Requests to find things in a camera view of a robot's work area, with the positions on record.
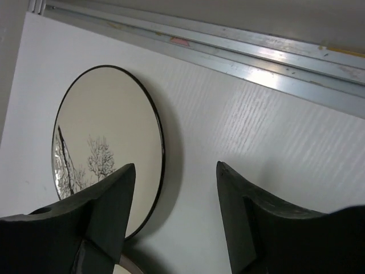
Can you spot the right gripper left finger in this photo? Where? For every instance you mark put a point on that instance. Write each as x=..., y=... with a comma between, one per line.
x=83, y=233

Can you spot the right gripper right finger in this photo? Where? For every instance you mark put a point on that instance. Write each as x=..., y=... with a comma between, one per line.
x=266, y=234

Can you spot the cream plate brown rim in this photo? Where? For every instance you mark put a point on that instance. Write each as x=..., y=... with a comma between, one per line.
x=127, y=266

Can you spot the cream plate tree branch print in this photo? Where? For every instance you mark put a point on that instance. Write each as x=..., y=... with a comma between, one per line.
x=107, y=119

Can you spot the aluminium table edge rail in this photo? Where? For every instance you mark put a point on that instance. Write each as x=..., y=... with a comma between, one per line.
x=317, y=72

